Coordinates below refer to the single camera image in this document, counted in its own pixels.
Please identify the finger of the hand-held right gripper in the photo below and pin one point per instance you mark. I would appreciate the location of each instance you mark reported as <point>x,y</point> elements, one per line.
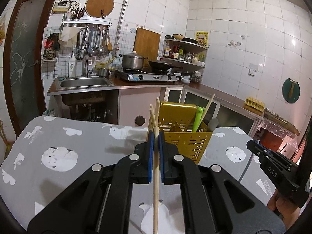
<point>273,173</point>
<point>280,159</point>

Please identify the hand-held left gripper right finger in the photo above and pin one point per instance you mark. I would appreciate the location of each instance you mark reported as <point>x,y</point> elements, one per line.
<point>162,158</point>

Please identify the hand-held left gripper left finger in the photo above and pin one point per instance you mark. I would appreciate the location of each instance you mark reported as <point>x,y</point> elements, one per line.
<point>150,156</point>

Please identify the gold perforated utensil holder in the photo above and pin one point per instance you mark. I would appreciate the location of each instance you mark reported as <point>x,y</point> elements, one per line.
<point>185,141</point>

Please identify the wooden chopstick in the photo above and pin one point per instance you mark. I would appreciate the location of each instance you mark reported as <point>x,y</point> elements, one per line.
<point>209,104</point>
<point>152,115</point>
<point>156,199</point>

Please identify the grey spoon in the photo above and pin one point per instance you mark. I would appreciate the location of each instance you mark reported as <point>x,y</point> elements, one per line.
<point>212,123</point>

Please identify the person's right hand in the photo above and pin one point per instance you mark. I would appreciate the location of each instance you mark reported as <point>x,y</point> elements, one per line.
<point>284,207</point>

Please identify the thick wooden chopping block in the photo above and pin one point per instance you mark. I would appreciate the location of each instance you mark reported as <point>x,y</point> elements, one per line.
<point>280,121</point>

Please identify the egg carton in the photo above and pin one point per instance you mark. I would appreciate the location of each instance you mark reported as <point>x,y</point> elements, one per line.
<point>254,103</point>

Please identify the glass door cabinet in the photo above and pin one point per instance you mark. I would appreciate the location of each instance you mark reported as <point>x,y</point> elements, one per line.
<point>231,117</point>

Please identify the grey printed tablecloth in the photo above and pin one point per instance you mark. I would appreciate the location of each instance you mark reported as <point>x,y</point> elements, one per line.
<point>85,151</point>

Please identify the steel gas stove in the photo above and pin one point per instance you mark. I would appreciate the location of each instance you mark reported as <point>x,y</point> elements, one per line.
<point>146,76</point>

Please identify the stack of white bowls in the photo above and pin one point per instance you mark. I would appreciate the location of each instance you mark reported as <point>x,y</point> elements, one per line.
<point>185,79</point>

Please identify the black wok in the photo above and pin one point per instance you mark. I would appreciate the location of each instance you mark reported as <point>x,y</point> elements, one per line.
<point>162,65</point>

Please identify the small steel saucepan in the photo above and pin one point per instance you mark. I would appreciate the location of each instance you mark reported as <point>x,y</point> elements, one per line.
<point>103,72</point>

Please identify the steel pot with lid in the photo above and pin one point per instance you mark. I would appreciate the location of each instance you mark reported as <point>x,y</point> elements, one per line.
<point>132,61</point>

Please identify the steel corner shelf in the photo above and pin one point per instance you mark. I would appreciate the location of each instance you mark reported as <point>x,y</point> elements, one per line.
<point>187,62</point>

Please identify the steel sink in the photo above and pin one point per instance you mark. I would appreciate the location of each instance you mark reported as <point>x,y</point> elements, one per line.
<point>82,82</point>

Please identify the rectangular wooden cutting board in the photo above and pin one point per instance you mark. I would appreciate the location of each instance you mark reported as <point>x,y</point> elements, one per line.
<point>146,43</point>

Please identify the white soap bottle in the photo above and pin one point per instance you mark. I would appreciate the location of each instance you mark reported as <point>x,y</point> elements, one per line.
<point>72,65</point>

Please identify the steel faucet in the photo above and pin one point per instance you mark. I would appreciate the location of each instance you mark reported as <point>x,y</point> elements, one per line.
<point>85,53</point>

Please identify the white hanging bag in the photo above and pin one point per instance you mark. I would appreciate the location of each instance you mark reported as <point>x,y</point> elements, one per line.
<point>68,37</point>

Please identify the round wooden board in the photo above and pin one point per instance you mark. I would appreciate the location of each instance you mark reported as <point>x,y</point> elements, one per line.
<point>98,4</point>

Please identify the brown frosted glass door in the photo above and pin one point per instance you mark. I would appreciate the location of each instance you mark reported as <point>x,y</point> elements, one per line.
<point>24,53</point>

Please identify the green round wall board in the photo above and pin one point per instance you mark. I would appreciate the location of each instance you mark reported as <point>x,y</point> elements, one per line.
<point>287,95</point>

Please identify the white wall socket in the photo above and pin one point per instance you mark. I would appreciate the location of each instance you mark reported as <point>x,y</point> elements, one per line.
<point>253,69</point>

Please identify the yellow wall poster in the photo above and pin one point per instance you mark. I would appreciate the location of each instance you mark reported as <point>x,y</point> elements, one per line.
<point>201,37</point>

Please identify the grey wall pipe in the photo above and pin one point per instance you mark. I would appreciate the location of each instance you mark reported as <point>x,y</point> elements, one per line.
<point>123,12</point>

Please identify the steel wall utensil rack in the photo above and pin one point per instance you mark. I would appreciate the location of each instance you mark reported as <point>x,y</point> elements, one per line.
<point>85,23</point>

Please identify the yellow wall control box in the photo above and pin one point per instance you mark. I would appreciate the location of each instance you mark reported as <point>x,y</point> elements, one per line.
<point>61,6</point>

